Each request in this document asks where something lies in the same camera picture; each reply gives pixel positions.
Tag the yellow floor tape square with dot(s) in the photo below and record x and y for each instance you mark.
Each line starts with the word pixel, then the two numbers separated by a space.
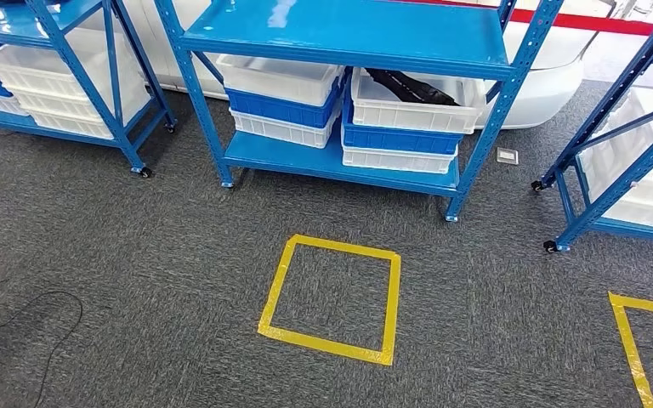
pixel 625 338
pixel 326 344

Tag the blue metal shelf rack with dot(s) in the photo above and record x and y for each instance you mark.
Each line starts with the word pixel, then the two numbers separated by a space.
pixel 11 22
pixel 332 34
pixel 614 191

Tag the silver floor outlet plate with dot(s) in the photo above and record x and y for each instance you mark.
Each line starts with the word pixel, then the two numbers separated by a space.
pixel 507 156

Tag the black ribbed part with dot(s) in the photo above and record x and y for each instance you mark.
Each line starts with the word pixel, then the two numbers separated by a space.
pixel 411 87

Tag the white car with red stripe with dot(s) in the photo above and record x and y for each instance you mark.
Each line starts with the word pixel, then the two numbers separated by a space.
pixel 540 84

